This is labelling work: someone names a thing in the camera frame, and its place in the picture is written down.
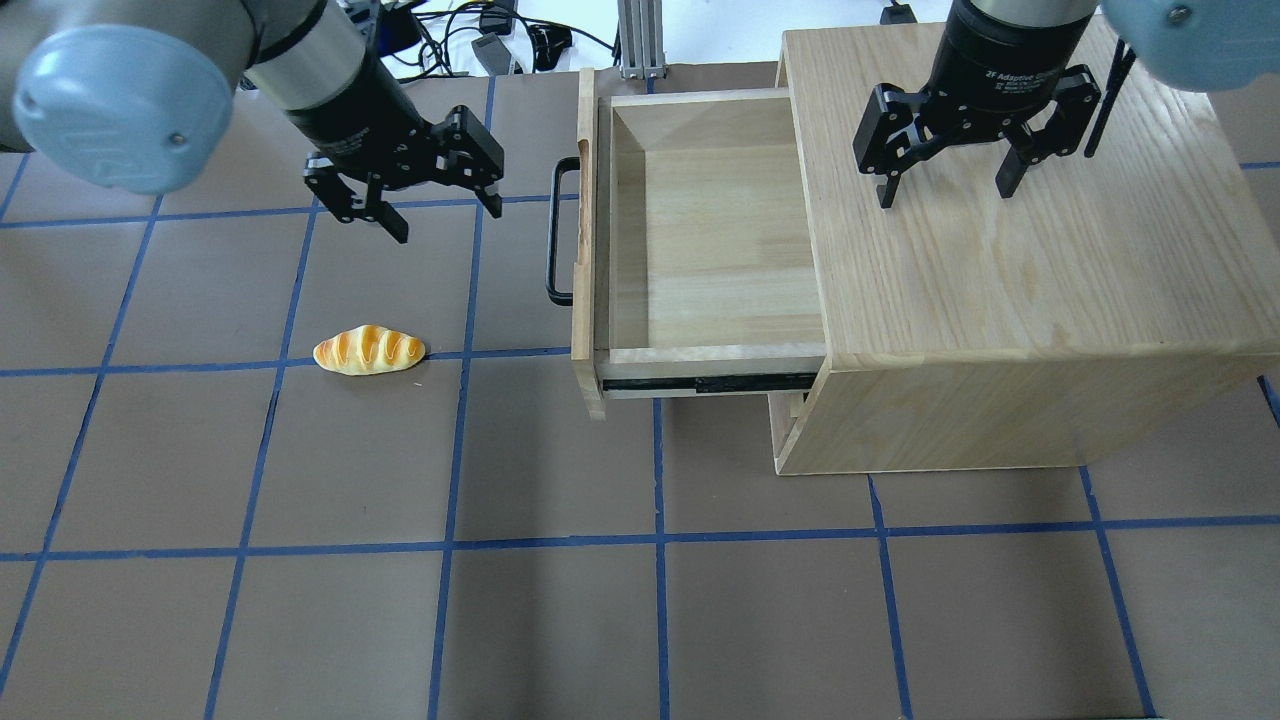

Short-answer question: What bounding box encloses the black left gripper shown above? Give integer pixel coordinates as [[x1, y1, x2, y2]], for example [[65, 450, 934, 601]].
[[285, 50, 506, 243]]

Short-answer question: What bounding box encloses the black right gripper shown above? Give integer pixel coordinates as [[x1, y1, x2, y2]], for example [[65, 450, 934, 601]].
[[852, 1, 1101, 209]]

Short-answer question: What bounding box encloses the wooden drawer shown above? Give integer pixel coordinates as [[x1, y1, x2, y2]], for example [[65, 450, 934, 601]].
[[568, 70, 827, 419]]

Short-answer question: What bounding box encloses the black drawer handle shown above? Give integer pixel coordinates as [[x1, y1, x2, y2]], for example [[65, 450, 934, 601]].
[[544, 156, 581, 307]]

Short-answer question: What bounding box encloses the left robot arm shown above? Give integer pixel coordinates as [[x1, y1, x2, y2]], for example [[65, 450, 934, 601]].
[[1, 1, 504, 243]]

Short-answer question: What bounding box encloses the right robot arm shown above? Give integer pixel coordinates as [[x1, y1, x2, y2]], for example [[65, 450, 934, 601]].
[[852, 1, 1279, 209]]

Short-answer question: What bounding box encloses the wooden drawer cabinet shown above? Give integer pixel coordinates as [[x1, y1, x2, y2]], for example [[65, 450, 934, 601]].
[[771, 23, 1279, 475]]

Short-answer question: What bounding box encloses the black power adapter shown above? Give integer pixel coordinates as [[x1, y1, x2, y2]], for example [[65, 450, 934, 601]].
[[471, 33, 524, 76]]

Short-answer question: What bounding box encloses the toy bread loaf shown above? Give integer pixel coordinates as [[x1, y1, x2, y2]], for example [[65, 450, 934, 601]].
[[312, 324, 428, 377]]

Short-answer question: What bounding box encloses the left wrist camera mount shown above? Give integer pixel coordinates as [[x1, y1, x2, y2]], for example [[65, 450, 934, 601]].
[[339, 1, 424, 58]]

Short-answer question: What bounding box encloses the aluminium frame post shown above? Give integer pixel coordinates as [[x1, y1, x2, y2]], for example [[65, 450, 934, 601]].
[[616, 0, 668, 79]]

